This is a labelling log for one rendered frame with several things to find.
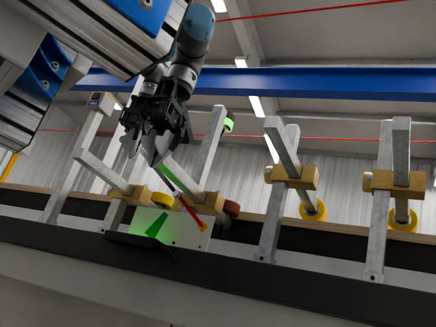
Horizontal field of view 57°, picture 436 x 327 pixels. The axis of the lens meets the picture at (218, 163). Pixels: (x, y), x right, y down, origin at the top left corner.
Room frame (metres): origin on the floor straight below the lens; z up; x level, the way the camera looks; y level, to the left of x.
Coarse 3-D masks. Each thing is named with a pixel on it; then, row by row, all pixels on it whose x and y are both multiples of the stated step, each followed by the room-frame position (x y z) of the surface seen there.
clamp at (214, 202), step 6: (210, 192) 1.05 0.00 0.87; (216, 192) 1.04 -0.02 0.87; (186, 198) 1.08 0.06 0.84; (210, 198) 1.04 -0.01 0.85; (216, 198) 1.03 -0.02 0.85; (222, 198) 1.06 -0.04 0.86; (180, 204) 1.09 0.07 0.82; (192, 204) 1.07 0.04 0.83; (198, 204) 1.06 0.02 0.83; (204, 204) 1.05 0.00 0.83; (210, 204) 1.04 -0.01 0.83; (216, 204) 1.04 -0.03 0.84; (222, 204) 1.07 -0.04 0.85; (198, 210) 1.09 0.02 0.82; (204, 210) 1.07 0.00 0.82; (210, 210) 1.06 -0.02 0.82; (216, 210) 1.05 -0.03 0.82
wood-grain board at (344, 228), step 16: (32, 192) 1.71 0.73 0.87; (48, 192) 1.66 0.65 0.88; (80, 192) 1.57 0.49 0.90; (176, 208) 1.35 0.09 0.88; (288, 224) 1.15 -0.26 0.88; (304, 224) 1.13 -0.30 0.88; (320, 224) 1.11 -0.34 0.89; (336, 224) 1.08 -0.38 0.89; (400, 240) 1.00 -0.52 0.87; (416, 240) 0.98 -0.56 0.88; (432, 240) 0.96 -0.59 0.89
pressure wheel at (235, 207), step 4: (228, 200) 1.17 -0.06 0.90; (232, 200) 1.17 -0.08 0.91; (224, 204) 1.17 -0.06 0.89; (228, 204) 1.17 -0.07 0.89; (232, 204) 1.17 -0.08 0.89; (236, 204) 1.18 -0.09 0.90; (224, 208) 1.17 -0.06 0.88; (228, 208) 1.17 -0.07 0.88; (232, 208) 1.17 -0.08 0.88; (236, 208) 1.18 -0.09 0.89; (224, 212) 1.20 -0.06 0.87; (228, 212) 1.20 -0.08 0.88; (232, 212) 1.18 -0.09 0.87; (236, 212) 1.19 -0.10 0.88; (228, 216) 1.20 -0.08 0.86; (232, 216) 1.22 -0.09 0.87; (236, 216) 1.21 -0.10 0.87; (220, 228) 1.21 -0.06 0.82; (220, 232) 1.21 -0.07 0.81; (220, 236) 1.21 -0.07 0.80
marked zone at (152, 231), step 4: (164, 212) 1.11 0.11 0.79; (160, 216) 1.11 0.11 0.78; (164, 216) 1.10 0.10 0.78; (156, 220) 1.11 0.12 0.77; (160, 220) 1.11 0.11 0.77; (164, 220) 1.10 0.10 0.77; (152, 224) 1.12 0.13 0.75; (156, 224) 1.11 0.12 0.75; (160, 224) 1.11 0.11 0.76; (148, 228) 1.12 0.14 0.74; (152, 228) 1.12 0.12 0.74; (156, 228) 1.11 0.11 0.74; (148, 232) 1.12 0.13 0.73; (152, 232) 1.11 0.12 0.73; (156, 232) 1.11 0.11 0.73; (152, 236) 1.11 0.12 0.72
